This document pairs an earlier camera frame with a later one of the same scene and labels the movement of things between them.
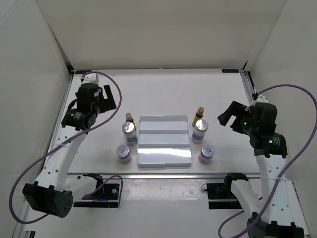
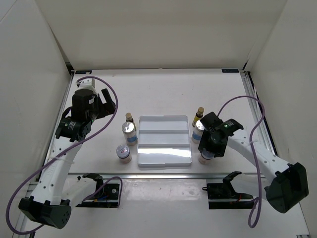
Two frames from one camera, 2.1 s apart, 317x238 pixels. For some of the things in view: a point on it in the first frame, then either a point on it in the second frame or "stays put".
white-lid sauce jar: [123, 152] stays put
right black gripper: [235, 108] → [218, 151]
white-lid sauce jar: [206, 154] stays put
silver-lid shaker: [201, 127] stays put
